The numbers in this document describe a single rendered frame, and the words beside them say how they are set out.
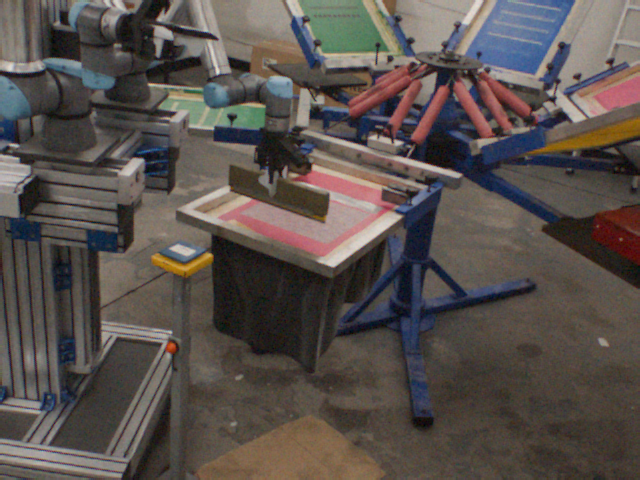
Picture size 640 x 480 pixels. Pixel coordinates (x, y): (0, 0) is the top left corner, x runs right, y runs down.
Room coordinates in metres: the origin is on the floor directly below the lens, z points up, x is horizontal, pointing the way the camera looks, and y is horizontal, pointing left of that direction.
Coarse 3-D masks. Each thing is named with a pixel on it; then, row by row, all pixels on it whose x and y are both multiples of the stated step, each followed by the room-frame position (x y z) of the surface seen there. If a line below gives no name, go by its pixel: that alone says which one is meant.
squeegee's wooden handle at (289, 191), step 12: (240, 168) 2.29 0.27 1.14; (252, 168) 2.28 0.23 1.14; (228, 180) 2.31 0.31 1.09; (240, 180) 2.29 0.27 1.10; (252, 180) 2.26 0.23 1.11; (288, 180) 2.22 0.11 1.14; (264, 192) 2.24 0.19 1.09; (276, 192) 2.22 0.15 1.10; (288, 192) 2.20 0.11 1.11; (300, 192) 2.18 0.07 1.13; (312, 192) 2.16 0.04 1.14; (324, 192) 2.15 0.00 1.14; (300, 204) 2.18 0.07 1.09; (312, 204) 2.16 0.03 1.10; (324, 204) 2.14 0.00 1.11; (324, 216) 2.14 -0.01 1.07
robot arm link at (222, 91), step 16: (192, 0) 2.27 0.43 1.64; (208, 0) 2.29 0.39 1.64; (192, 16) 2.26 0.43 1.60; (208, 16) 2.26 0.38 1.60; (208, 48) 2.22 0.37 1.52; (208, 64) 2.21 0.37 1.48; (224, 64) 2.22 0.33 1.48; (208, 80) 2.21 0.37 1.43; (224, 80) 2.20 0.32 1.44; (240, 80) 2.25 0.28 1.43; (208, 96) 2.18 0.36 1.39; (224, 96) 2.17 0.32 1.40; (240, 96) 2.21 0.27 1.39
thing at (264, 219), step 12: (300, 180) 2.70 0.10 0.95; (312, 180) 2.71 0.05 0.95; (324, 180) 2.73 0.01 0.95; (336, 180) 2.74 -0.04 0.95; (252, 204) 2.43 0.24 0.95; (264, 204) 2.44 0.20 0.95; (228, 216) 2.32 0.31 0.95; (240, 216) 2.33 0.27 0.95; (252, 216) 2.34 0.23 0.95; (264, 216) 2.35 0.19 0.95; (276, 216) 2.36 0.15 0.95; (288, 216) 2.37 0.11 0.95; (300, 216) 2.38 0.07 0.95; (252, 228) 2.25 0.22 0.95; (264, 228) 2.26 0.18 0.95; (276, 228) 2.27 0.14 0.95
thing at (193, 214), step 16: (320, 160) 2.87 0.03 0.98; (336, 160) 2.86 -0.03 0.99; (368, 176) 2.77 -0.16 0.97; (384, 176) 2.74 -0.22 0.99; (224, 192) 2.43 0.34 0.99; (192, 208) 2.27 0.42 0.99; (208, 208) 2.34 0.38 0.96; (192, 224) 2.22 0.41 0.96; (208, 224) 2.19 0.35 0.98; (224, 224) 2.18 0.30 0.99; (384, 224) 2.31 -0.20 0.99; (400, 224) 2.38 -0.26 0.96; (240, 240) 2.13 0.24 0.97; (256, 240) 2.10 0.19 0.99; (272, 240) 2.11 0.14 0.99; (368, 240) 2.18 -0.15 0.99; (288, 256) 2.05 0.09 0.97; (304, 256) 2.03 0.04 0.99; (320, 256) 2.03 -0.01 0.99; (336, 256) 2.05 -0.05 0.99; (352, 256) 2.08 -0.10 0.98; (320, 272) 2.00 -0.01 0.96; (336, 272) 2.00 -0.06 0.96
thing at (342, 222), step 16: (352, 192) 2.64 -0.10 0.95; (368, 192) 2.65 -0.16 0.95; (336, 208) 2.48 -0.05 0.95; (352, 208) 2.49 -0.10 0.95; (384, 208) 2.52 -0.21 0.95; (288, 224) 2.30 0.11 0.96; (304, 224) 2.32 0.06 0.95; (320, 224) 2.33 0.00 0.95; (336, 224) 2.35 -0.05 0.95; (352, 224) 2.36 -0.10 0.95; (368, 224) 2.37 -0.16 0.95; (288, 240) 2.19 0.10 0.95; (304, 240) 2.20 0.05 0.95; (320, 240) 2.21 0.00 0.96; (336, 240) 2.23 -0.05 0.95
